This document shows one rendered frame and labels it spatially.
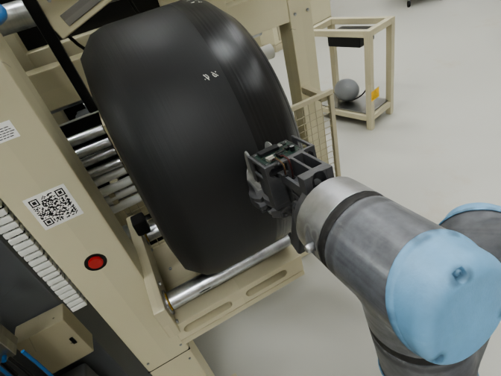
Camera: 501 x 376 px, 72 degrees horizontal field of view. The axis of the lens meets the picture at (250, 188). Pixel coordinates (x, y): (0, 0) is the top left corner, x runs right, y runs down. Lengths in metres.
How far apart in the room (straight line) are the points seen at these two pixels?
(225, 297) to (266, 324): 0.97
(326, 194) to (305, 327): 1.49
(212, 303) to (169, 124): 0.49
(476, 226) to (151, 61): 0.50
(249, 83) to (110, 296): 0.59
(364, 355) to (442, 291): 1.47
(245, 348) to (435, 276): 1.58
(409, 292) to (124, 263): 0.68
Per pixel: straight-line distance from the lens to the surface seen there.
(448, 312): 0.28
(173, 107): 0.55
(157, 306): 0.82
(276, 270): 0.90
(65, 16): 1.04
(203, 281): 0.86
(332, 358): 1.72
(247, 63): 0.59
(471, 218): 0.47
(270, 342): 1.79
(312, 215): 0.34
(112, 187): 1.19
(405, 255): 0.27
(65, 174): 0.72
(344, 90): 3.20
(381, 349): 0.36
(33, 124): 0.69
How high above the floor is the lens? 1.55
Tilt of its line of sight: 36 degrees down
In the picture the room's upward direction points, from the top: 16 degrees counter-clockwise
